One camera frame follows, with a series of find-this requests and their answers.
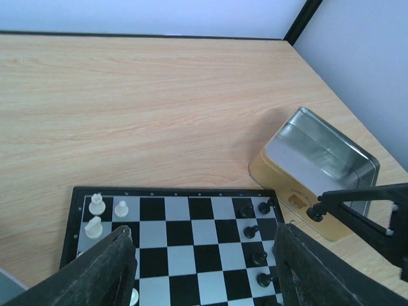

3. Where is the white pawn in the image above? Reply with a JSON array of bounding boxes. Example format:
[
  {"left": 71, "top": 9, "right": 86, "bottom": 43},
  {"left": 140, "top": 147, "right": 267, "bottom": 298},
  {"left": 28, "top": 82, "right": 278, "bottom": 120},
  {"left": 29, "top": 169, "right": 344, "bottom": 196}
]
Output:
[
  {"left": 114, "top": 201, "right": 129, "bottom": 218},
  {"left": 129, "top": 288, "right": 139, "bottom": 306}
]

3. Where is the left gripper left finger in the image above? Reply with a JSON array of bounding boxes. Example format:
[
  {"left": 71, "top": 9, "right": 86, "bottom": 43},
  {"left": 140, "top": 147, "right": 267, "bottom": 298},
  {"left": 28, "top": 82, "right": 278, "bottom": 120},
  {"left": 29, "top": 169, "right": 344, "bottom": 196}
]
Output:
[{"left": 5, "top": 226, "right": 137, "bottom": 305}]

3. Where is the gold tin box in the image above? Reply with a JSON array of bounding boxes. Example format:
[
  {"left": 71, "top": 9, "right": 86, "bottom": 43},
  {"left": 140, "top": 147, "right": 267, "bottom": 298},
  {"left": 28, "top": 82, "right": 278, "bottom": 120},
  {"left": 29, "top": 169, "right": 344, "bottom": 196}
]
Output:
[{"left": 249, "top": 107, "right": 380, "bottom": 242}]

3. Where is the black knight piece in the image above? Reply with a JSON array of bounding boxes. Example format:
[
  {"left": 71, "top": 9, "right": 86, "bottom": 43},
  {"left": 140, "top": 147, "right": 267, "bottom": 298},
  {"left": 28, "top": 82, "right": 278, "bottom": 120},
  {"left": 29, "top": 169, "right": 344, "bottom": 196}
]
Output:
[{"left": 306, "top": 203, "right": 327, "bottom": 222}]

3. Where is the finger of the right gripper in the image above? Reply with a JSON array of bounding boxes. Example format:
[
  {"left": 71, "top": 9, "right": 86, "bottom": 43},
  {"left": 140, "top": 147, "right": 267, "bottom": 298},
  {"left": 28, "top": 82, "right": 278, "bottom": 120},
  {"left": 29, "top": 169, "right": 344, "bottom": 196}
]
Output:
[{"left": 317, "top": 183, "right": 407, "bottom": 268}]

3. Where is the black silver chess board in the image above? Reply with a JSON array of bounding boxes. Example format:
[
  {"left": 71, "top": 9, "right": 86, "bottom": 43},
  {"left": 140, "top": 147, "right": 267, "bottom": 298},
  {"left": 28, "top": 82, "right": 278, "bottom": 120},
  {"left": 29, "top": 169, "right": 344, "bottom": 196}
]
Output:
[{"left": 61, "top": 187, "right": 284, "bottom": 305}]

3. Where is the white rook chess piece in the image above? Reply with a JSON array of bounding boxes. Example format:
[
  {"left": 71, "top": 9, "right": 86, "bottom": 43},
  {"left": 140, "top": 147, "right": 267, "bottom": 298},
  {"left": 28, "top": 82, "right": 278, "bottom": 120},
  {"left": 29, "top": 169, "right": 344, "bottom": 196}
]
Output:
[{"left": 89, "top": 193, "right": 106, "bottom": 215}]

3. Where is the black rook chess piece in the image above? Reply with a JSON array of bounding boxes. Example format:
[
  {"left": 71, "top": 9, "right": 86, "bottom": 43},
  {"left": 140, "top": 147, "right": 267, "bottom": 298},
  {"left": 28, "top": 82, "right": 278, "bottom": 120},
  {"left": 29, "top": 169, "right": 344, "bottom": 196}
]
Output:
[{"left": 258, "top": 200, "right": 274, "bottom": 215}]

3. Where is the white knight chess piece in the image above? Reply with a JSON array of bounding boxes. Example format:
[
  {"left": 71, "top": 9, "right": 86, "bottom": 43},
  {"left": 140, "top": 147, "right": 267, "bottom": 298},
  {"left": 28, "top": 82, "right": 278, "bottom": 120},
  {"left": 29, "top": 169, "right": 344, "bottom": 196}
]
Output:
[{"left": 84, "top": 216, "right": 103, "bottom": 239}]

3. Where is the silver tin lid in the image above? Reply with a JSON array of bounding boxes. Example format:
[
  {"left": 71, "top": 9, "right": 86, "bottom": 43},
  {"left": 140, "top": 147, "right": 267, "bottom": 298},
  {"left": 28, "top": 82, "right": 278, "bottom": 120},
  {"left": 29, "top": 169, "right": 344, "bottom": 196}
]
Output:
[{"left": 0, "top": 268, "right": 28, "bottom": 305}]

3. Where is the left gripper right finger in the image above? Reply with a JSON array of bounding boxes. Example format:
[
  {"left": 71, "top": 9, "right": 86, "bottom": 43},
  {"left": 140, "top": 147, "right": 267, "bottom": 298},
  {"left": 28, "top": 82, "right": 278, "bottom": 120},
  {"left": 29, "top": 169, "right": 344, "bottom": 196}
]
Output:
[{"left": 273, "top": 223, "right": 407, "bottom": 305}]

